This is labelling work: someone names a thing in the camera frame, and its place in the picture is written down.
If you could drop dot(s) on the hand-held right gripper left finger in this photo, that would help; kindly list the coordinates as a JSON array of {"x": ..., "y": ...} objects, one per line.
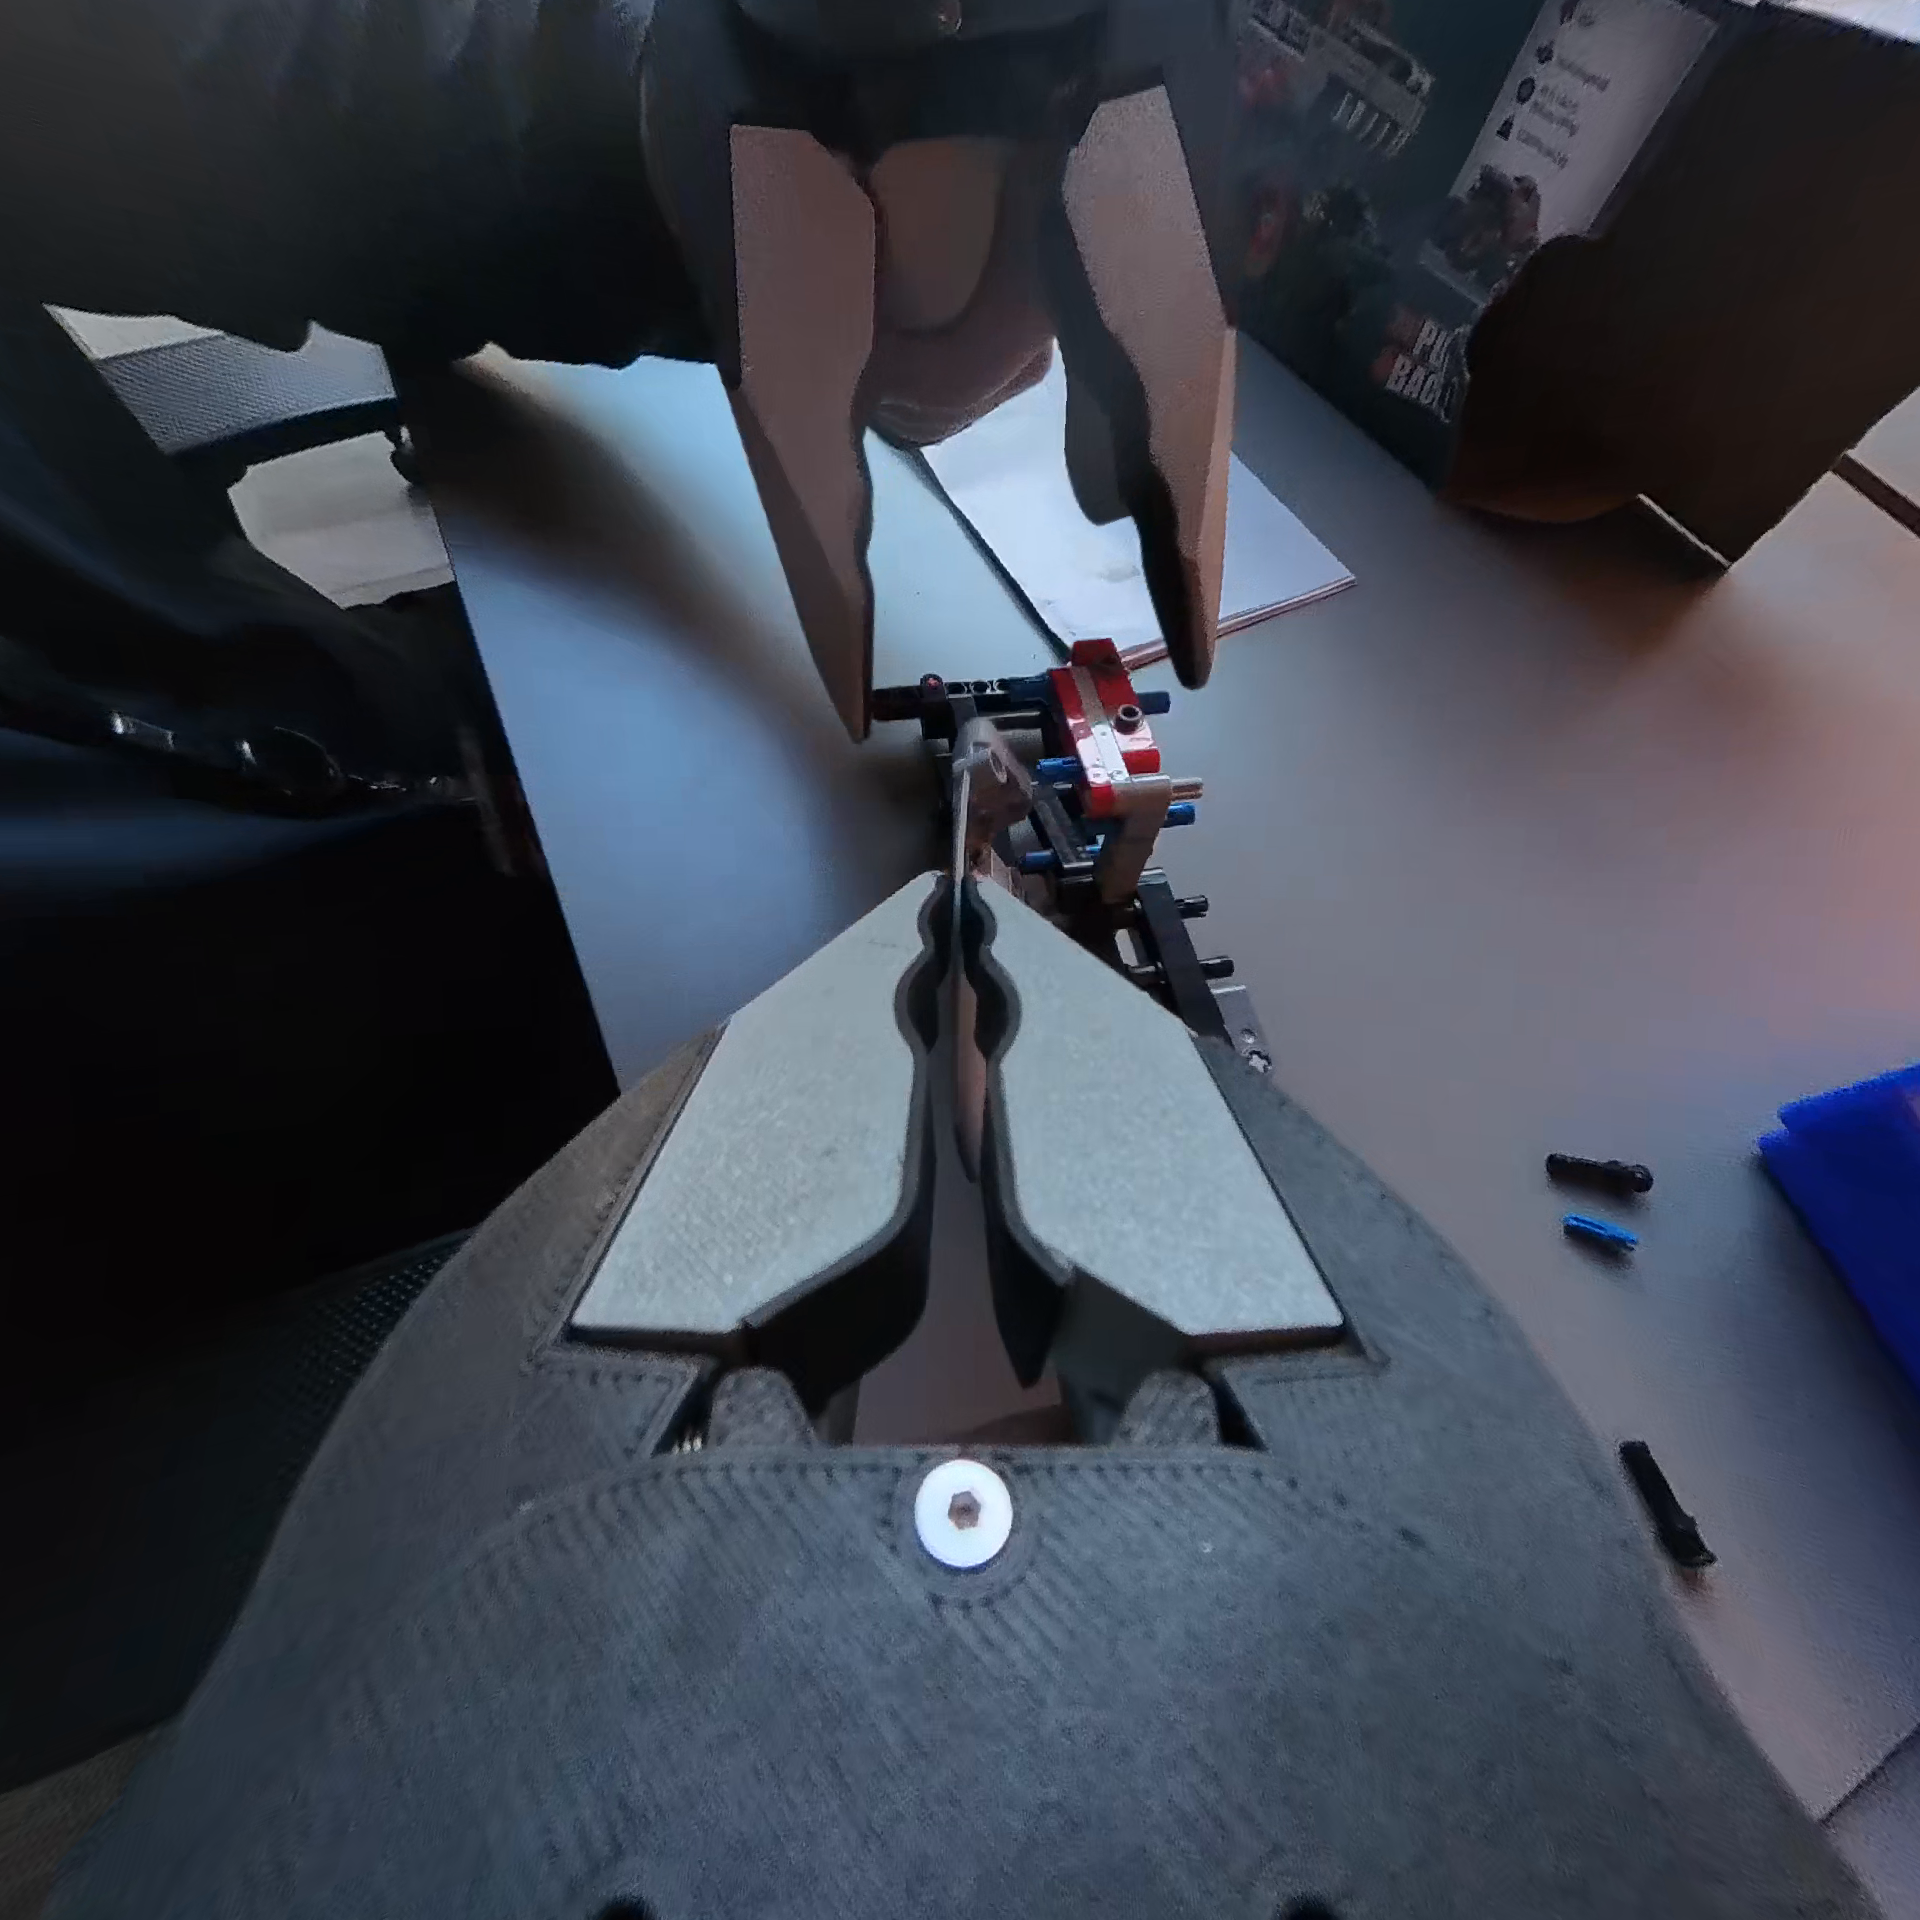
[{"x": 764, "y": 1169}]

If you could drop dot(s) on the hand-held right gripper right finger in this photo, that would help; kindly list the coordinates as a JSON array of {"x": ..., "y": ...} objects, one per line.
[{"x": 1155, "y": 1187}]

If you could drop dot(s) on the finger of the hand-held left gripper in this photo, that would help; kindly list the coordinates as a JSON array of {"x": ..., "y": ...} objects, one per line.
[
  {"x": 804, "y": 377},
  {"x": 1165, "y": 330}
]

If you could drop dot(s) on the partly built lego model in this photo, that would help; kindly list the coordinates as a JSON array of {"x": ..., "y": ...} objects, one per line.
[{"x": 1101, "y": 736}]

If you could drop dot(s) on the long black lego pin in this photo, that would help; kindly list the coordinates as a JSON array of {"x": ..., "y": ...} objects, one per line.
[{"x": 1598, "y": 1174}]

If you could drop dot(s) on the blue lego pin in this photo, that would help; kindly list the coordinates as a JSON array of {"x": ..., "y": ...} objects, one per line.
[{"x": 1600, "y": 1229}]

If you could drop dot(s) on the open dark lego box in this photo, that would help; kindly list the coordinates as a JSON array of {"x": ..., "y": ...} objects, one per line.
[{"x": 1652, "y": 303}]

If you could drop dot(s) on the short black lego pin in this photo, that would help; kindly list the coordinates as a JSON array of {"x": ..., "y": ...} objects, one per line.
[{"x": 1666, "y": 1502}]

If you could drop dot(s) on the person's left hand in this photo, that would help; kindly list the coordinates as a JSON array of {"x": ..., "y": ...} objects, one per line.
[{"x": 952, "y": 268}]

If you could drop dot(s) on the white instruction booklet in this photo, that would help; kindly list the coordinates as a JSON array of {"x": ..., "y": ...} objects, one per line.
[{"x": 1275, "y": 562}]

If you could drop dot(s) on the grey mesh office chair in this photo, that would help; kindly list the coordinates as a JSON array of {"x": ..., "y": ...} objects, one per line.
[{"x": 255, "y": 384}]

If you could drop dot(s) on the blue plastic bin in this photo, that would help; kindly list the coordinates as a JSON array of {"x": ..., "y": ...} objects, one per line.
[{"x": 1858, "y": 1187}]

